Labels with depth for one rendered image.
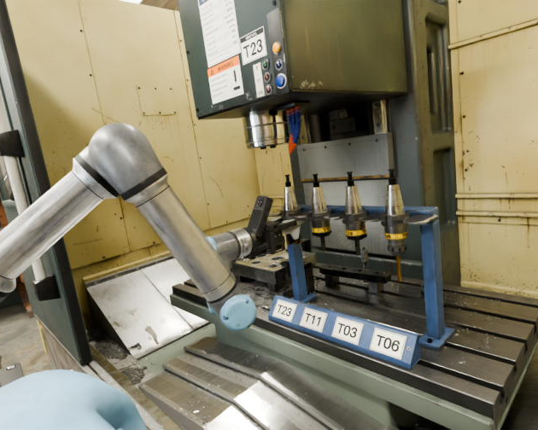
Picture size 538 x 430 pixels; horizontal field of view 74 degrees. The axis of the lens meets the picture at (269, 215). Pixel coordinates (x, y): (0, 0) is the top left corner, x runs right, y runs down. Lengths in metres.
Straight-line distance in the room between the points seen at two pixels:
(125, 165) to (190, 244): 0.19
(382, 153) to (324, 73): 0.56
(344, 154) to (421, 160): 0.32
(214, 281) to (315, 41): 0.68
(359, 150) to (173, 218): 1.04
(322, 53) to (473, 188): 1.03
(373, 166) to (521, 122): 0.60
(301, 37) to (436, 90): 0.92
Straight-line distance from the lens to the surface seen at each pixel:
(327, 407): 1.03
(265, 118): 1.23
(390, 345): 0.90
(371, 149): 1.54
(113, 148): 0.70
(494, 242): 1.87
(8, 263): 0.86
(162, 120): 2.23
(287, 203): 1.04
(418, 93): 1.52
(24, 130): 1.28
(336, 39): 1.15
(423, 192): 1.53
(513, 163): 1.78
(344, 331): 0.96
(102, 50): 2.19
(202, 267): 0.72
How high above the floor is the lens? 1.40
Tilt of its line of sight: 10 degrees down
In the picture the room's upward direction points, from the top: 8 degrees counter-clockwise
